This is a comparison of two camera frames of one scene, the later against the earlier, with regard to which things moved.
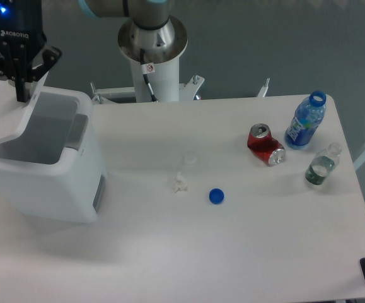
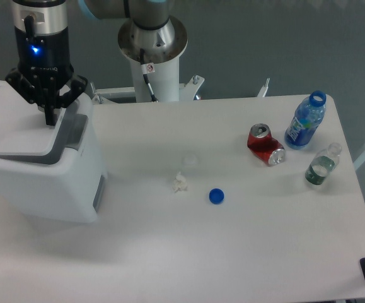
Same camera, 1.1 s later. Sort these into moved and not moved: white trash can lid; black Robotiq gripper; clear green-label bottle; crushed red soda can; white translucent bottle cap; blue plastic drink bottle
Moved: white trash can lid; black Robotiq gripper
Not moved: white translucent bottle cap; clear green-label bottle; blue plastic drink bottle; crushed red soda can
